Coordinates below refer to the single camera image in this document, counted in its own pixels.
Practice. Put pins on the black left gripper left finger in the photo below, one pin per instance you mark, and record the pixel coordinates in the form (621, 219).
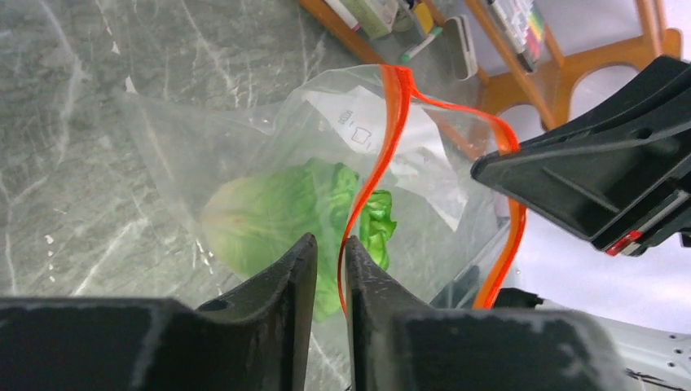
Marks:
(254, 337)

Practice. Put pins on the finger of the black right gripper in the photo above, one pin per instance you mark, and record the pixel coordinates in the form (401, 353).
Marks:
(617, 176)

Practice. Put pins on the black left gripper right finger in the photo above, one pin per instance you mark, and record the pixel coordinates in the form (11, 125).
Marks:
(397, 342)

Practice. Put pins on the green napa cabbage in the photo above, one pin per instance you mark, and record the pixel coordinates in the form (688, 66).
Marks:
(251, 222)

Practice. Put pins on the clear zip bag orange zipper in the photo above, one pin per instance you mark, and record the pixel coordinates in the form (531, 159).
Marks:
(428, 224)

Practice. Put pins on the orange wooden rack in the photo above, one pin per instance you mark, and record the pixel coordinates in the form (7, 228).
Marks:
(473, 60)

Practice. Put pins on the coloured marker pen set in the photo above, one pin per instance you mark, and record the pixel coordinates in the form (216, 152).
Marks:
(523, 25)

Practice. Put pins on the white red eraser box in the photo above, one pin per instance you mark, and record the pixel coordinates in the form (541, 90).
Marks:
(376, 17)

